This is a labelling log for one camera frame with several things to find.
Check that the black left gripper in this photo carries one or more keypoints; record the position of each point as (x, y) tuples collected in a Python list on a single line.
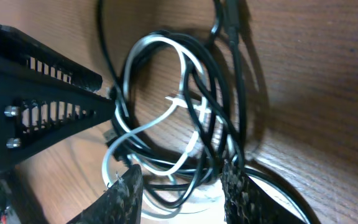
[(35, 117)]

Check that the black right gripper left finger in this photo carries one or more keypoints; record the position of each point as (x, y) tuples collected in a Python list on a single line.
[(121, 203)]

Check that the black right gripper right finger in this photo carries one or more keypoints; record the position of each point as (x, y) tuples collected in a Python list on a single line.
[(246, 202)]

